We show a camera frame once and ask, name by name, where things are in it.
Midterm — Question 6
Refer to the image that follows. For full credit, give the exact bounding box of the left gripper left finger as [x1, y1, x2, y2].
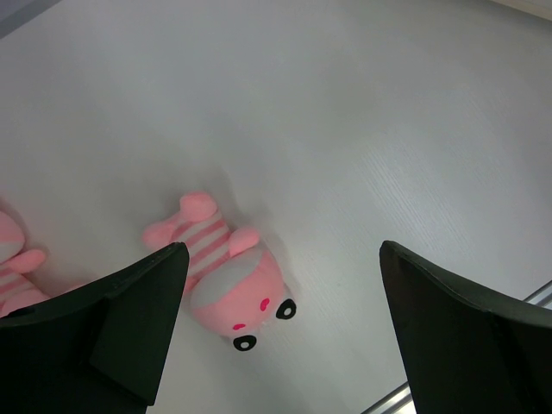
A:
[1, 242, 189, 413]

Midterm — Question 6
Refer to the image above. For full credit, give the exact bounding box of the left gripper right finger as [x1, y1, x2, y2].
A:
[379, 241, 551, 413]

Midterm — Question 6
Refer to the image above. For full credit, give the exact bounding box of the pink striped plush centre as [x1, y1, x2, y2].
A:
[142, 191, 297, 352]

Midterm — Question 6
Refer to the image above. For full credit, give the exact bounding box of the pink striped plush near wall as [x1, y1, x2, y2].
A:
[1, 211, 51, 317]

